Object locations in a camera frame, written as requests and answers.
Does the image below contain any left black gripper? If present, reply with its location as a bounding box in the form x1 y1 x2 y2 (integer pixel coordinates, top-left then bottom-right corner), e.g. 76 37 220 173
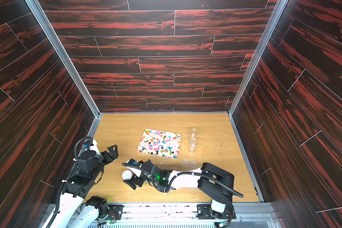
90 144 118 181

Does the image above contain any white-lidded candy jar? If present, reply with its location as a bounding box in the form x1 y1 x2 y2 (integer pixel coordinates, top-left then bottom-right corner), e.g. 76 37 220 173
122 170 133 181

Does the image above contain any clear plastic jar lid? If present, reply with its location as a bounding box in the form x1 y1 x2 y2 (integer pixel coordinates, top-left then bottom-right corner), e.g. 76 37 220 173
181 159 190 167

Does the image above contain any clear candy jar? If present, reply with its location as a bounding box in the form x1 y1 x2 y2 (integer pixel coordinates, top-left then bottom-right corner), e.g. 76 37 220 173
190 128 198 139
189 138 198 154

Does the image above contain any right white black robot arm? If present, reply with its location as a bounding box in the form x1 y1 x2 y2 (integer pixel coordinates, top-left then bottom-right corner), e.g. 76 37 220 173
122 159 244 221

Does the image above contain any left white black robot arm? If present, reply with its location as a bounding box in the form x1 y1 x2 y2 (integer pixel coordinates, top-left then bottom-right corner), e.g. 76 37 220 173
43 136 119 228

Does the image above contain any floral pink rectangular tray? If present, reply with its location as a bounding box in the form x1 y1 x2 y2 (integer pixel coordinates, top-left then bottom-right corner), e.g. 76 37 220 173
137 129 182 159

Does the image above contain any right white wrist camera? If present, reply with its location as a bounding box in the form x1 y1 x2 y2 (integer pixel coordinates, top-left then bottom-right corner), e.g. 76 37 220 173
127 159 142 177

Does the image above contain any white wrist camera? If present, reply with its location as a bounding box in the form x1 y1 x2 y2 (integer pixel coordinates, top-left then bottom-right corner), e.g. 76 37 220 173
127 159 142 177
80 140 100 155

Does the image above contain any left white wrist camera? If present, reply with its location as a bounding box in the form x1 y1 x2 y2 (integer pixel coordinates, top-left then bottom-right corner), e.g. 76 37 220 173
80 140 100 155

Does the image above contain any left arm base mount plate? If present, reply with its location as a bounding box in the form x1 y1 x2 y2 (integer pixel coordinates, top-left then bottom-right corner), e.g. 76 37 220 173
97 204 124 221

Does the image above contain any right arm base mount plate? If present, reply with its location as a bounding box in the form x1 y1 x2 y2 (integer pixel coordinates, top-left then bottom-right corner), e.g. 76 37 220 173
196 204 236 220

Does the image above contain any metal front rail frame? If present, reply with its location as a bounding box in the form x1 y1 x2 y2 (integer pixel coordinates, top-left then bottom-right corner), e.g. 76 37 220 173
85 202 283 228

